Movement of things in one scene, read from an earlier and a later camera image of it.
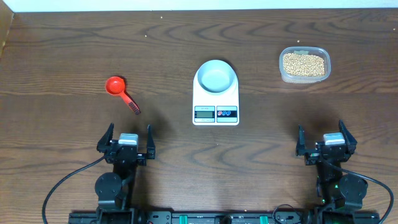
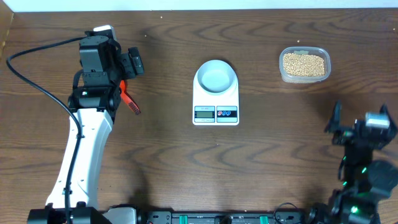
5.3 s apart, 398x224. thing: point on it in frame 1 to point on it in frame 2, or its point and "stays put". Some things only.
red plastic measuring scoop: (115, 86) stays put
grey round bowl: (216, 76) stays put
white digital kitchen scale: (215, 109) stays put
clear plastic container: (302, 65) stays put
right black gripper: (351, 142) to (333, 121)
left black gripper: (151, 152) to (126, 63)
